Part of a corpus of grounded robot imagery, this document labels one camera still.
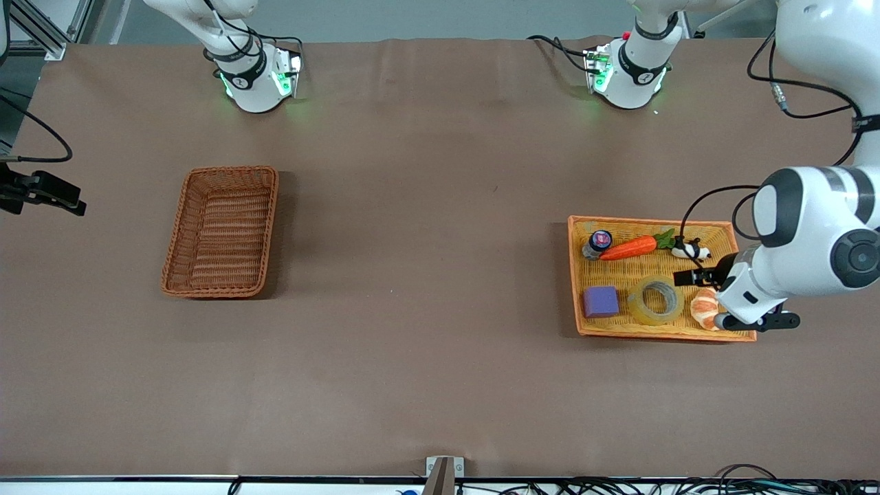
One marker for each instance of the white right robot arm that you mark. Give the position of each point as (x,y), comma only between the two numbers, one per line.
(251,89)

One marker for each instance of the purple foam cube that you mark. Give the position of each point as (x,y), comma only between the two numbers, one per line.
(601,302)

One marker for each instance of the brown table cover mat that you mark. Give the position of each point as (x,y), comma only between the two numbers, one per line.
(412,357)

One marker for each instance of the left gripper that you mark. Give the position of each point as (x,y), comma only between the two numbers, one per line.
(723,269)

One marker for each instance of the small bottle purple cap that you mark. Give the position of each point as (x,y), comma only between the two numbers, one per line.
(599,240)

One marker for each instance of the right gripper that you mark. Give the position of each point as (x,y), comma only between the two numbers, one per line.
(15,191)

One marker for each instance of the brown wicker basket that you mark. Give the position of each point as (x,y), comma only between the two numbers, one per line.
(220,261)

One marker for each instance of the black white panda toy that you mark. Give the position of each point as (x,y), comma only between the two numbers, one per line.
(684,251)

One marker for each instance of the clear yellowish tape roll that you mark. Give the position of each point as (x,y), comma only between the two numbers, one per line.
(636,306)

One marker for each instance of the toy croissant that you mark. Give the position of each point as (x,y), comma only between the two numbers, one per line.
(702,309)

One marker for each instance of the metal table edge bracket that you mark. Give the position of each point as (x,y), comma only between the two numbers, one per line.
(433,467)

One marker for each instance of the aluminium frame profile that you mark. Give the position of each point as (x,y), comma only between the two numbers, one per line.
(51,48)

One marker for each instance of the orange toy carrot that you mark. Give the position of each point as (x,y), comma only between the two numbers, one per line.
(629,249)

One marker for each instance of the orange yellow wicker basket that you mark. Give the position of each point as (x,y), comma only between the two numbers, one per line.
(619,275)

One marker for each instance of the grey metal strut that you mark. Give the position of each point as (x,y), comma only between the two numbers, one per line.
(722,19)

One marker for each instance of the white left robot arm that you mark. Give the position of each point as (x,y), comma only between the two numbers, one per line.
(825,227)

